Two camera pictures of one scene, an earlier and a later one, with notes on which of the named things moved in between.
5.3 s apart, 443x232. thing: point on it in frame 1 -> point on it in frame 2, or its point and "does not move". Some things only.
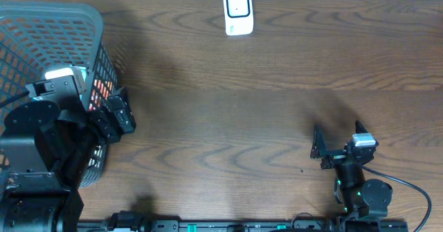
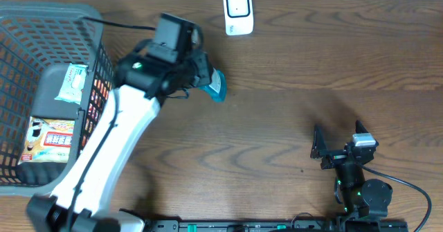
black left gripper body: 110,125 -> 198,66
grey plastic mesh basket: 34,37 does not move
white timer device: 238,6 does not move
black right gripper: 320,149 does not move
